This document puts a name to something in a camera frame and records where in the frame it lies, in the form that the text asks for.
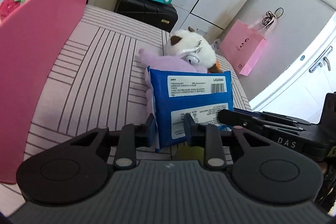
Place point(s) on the black suitcase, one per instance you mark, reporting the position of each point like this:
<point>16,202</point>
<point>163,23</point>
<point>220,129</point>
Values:
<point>144,10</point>

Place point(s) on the blue wet wipes packet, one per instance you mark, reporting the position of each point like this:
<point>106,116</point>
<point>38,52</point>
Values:
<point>183,100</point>

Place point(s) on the olive green plush toy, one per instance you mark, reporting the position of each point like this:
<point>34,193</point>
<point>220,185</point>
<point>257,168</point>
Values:
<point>186,151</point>

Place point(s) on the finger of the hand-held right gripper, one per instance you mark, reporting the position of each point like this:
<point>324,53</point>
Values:
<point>275,117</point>
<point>231,117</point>

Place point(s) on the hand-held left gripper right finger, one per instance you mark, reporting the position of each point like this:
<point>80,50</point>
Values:
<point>189,126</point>

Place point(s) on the pink paper gift bag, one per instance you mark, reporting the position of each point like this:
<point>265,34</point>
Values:
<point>241,48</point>

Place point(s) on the purple plush toy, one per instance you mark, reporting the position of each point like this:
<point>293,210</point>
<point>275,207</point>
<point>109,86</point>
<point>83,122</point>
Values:
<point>170,62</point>

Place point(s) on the clear plastic bag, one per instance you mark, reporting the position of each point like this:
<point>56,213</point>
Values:
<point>216,43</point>

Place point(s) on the red strawberry plush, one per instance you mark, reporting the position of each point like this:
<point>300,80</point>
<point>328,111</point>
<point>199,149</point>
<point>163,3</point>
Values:
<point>9,7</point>

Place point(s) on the white brown cat plush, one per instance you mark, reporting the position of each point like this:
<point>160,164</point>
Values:
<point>183,43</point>

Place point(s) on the pink storage box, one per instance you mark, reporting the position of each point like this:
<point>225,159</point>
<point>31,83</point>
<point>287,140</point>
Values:
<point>39,56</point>

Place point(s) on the striped bed sheet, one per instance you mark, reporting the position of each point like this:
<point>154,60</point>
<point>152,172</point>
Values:
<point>105,61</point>

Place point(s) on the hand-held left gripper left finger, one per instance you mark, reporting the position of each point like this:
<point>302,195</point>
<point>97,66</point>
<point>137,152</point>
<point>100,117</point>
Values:
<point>151,126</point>

